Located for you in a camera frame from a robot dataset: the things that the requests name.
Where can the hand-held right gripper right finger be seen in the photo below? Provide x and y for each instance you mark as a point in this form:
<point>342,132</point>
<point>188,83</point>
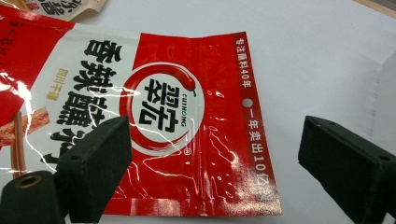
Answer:
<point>345,168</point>

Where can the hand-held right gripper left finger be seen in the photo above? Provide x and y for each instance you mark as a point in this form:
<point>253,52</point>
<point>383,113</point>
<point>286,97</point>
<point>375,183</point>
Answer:
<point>93,168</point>

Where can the translucent plastic container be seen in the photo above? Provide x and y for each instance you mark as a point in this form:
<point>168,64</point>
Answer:
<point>387,102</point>

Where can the red seasoning packet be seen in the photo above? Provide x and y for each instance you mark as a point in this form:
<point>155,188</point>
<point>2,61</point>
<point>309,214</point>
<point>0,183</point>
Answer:
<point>211,93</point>

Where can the beige food packet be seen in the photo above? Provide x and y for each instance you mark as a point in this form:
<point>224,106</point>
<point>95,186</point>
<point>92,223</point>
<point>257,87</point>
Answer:
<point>56,7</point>

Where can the wooden table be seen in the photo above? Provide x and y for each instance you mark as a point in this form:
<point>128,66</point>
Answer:
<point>379,7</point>

